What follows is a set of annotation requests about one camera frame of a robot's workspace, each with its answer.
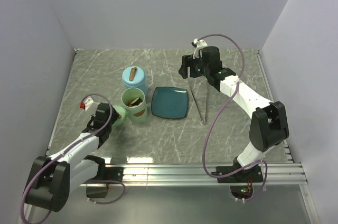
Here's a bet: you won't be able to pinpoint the blue cylindrical canister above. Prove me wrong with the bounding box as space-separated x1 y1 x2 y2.
123 79 147 96

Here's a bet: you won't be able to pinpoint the sushi roll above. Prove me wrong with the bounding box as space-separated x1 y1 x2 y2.
128 97 143 107

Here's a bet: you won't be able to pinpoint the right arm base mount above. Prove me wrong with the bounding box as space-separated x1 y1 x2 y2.
215 165 266 200

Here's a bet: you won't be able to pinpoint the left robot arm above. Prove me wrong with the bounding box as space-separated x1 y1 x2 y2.
23 103 121 212

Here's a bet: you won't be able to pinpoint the metal tongs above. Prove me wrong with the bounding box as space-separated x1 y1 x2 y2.
187 78 208 126

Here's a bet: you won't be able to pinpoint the purple cable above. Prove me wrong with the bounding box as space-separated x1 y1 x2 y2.
20 94 126 224
198 33 268 202

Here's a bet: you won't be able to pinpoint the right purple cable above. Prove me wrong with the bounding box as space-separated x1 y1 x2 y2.
198 33 268 202

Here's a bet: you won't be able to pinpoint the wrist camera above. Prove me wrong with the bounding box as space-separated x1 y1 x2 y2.
191 39 208 59
80 96 98 113

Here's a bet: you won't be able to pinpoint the blue canister lid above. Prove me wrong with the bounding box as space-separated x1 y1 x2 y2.
122 66 146 82

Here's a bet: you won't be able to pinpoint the green cylindrical canister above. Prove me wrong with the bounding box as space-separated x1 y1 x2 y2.
121 88 147 123

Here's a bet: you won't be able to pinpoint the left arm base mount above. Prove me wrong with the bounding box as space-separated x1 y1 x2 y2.
86 166 125 200

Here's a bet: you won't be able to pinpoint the aluminium rail frame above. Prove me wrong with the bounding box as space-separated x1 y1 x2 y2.
15 48 322 224

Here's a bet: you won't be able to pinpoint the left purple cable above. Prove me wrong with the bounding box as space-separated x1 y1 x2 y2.
20 94 126 224

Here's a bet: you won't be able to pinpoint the teal square plate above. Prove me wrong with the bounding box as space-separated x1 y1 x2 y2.
151 87 189 120

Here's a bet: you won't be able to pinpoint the green canister lid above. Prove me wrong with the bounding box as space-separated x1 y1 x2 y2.
112 105 127 127

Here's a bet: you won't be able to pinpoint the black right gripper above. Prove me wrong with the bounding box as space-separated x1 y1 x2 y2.
178 54 210 79

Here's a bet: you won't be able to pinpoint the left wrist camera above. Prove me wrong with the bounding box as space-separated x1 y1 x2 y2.
80 96 98 113

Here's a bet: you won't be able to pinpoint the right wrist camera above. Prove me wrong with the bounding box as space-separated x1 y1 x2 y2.
191 39 208 59

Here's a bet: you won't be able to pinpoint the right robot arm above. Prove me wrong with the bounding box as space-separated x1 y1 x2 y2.
179 46 289 182

